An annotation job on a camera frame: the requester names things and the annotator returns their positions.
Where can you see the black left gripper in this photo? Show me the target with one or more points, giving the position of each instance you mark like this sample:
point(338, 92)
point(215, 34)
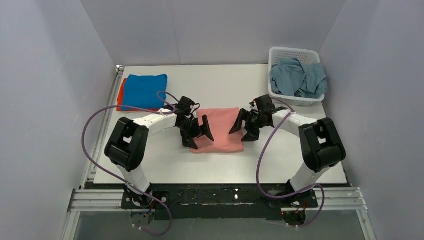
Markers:
point(193, 130)

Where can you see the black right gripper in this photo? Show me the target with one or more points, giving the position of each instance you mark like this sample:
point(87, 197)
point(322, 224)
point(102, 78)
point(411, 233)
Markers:
point(250, 123)

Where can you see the pink t shirt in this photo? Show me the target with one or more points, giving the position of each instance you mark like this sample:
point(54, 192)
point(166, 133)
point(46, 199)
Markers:
point(221, 121)

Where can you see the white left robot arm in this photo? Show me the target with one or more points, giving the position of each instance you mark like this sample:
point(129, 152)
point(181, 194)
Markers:
point(127, 144)

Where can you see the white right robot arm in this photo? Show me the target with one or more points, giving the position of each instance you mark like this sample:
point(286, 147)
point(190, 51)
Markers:
point(320, 143)

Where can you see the grey-blue t shirt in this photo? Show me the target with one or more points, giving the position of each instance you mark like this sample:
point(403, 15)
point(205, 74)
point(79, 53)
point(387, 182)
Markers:
point(290, 77)

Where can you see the folded blue t shirt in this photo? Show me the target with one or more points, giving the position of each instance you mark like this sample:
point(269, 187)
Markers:
point(141, 91)

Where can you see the folded orange t shirt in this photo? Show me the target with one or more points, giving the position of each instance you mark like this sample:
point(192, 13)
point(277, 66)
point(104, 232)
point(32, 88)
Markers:
point(120, 98)

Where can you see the white plastic basket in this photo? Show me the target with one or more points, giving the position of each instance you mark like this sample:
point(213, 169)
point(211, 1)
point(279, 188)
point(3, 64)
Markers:
point(306, 57)

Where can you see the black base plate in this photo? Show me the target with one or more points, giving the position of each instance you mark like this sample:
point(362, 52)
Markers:
point(227, 201)

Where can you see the aluminium frame rail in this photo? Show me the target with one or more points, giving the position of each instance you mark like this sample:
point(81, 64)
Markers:
point(97, 214)

